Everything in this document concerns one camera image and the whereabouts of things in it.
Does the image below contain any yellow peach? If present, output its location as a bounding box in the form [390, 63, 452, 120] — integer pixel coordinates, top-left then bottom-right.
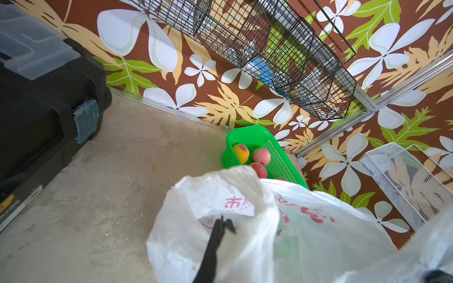
[232, 144, 250, 165]

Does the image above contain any blue object in basket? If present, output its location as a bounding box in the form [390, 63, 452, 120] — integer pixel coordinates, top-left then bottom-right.
[246, 57, 275, 86]

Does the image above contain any black wire basket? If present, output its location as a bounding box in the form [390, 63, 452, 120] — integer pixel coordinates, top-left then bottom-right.
[137, 1, 357, 120]

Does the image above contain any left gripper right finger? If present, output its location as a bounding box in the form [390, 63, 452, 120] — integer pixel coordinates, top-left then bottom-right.
[424, 270, 453, 283]

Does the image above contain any green plastic basket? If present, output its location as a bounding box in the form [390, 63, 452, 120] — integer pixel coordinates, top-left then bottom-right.
[221, 125, 309, 189]

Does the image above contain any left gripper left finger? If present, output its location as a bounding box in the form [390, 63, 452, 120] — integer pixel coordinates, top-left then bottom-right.
[193, 216, 236, 283]

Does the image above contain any black toolbox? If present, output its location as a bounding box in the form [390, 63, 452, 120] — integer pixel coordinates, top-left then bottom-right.
[1, 1, 112, 228]

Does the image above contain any pink peach back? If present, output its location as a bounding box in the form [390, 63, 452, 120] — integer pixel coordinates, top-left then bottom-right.
[252, 147, 271, 166]

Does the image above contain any white wire basket right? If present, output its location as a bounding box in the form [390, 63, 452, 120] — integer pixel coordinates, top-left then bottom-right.
[360, 142, 453, 232]

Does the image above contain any white plastic bag red print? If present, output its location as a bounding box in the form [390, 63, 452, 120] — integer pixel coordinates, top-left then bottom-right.
[146, 166, 453, 283]

